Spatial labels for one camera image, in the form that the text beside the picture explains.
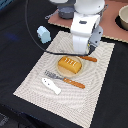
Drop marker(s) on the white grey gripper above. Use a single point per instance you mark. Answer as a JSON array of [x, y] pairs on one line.
[[86, 32]]

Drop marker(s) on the orange bread loaf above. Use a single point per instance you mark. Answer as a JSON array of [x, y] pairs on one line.
[[70, 64]]

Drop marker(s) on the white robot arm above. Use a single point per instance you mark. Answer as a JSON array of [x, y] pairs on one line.
[[85, 7]]

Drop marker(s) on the beige bowl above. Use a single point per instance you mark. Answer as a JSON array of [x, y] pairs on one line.
[[123, 14]]

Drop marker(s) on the round wooden plate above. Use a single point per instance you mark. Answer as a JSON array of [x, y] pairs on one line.
[[66, 73]]

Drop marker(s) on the woven beige placemat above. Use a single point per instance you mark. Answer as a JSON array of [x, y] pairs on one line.
[[72, 103]]

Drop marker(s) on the knife with orange handle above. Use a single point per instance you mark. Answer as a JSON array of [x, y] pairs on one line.
[[89, 58]]

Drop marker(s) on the grey saucepan with handle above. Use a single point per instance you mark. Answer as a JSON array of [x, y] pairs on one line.
[[64, 12]]

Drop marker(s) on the fork with orange handle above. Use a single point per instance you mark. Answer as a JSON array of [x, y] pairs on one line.
[[54, 76]]

